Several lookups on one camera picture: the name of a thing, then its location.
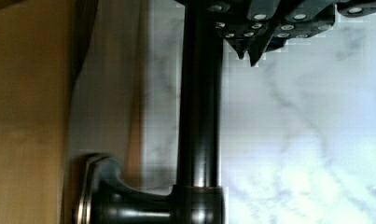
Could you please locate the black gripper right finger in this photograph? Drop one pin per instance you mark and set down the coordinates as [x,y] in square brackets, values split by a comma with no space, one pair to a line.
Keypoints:
[285,19]

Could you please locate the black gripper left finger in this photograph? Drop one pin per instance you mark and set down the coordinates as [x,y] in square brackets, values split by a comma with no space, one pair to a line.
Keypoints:
[247,25]

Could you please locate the wooden drawer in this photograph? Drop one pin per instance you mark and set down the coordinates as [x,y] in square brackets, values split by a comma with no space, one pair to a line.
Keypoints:
[69,86]

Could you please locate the dark metal drawer handle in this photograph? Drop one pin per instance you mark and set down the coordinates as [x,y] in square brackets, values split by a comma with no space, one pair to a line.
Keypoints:
[196,197]

